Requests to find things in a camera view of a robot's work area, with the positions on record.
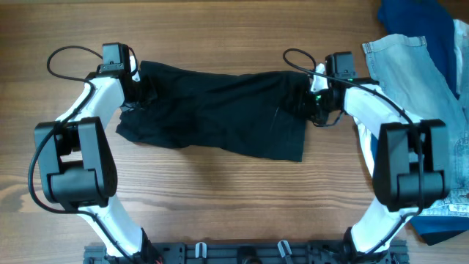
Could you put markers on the light blue denim jeans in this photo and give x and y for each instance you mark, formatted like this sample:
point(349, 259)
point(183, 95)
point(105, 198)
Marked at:
point(407, 75)

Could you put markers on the white rail clip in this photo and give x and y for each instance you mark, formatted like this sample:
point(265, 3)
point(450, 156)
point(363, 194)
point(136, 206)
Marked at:
point(285, 251)
point(200, 250)

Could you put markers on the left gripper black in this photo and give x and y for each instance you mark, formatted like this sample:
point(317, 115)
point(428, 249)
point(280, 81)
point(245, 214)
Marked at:
point(150, 93)

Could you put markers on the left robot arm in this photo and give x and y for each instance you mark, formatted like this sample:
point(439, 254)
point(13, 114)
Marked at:
point(72, 171)

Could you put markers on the black shorts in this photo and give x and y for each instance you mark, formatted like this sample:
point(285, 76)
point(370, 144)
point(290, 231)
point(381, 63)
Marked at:
point(250, 114)

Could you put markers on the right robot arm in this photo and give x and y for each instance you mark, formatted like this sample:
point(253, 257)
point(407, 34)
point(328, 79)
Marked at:
point(410, 165)

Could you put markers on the left white rail clip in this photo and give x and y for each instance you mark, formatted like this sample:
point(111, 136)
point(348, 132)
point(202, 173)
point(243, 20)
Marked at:
point(200, 250)

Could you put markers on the right white rail clip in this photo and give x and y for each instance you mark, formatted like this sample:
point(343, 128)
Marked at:
point(285, 251)

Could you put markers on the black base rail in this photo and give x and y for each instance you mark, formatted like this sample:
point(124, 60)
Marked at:
point(306, 253)

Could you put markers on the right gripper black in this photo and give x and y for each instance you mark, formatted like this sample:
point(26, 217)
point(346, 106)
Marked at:
point(305, 101)

